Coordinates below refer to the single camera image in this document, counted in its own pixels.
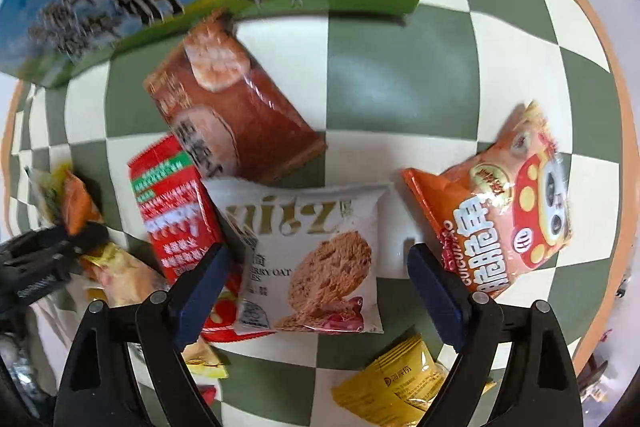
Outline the small orange snack packet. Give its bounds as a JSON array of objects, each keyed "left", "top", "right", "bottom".
[{"left": 62, "top": 171, "right": 104, "bottom": 236}]

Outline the white cookie packet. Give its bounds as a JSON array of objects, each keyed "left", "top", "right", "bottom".
[{"left": 202, "top": 179, "right": 392, "bottom": 336}]

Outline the green white checkered tablecloth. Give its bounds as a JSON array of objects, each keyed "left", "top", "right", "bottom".
[{"left": 7, "top": 0, "right": 637, "bottom": 427}]

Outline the brown snack packet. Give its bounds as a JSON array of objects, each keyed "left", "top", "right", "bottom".
[{"left": 144, "top": 9, "right": 328, "bottom": 185}]

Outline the small yellow candy packet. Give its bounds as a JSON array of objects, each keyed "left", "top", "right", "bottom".
[{"left": 182, "top": 338, "right": 229, "bottom": 381}]

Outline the yellow green snack packet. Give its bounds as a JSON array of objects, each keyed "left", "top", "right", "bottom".
[{"left": 29, "top": 162, "right": 74, "bottom": 228}]

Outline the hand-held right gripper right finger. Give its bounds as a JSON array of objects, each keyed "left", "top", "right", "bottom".
[{"left": 407, "top": 243, "right": 583, "bottom": 427}]

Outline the red snack packet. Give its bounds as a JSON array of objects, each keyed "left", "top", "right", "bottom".
[{"left": 127, "top": 132, "right": 242, "bottom": 343}]

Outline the beige yellow snack packet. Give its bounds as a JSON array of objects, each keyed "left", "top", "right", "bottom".
[{"left": 80, "top": 242, "right": 170, "bottom": 309}]

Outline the orange panda snack packet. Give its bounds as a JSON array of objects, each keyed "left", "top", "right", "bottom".
[{"left": 402, "top": 101, "right": 574, "bottom": 301}]

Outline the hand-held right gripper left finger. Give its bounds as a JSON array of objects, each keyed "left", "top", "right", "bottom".
[{"left": 52, "top": 243, "right": 231, "bottom": 427}]

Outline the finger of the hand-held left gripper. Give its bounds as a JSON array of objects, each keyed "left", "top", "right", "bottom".
[
  {"left": 0, "top": 257, "right": 83, "bottom": 308},
  {"left": 0, "top": 223, "right": 108, "bottom": 268}
]

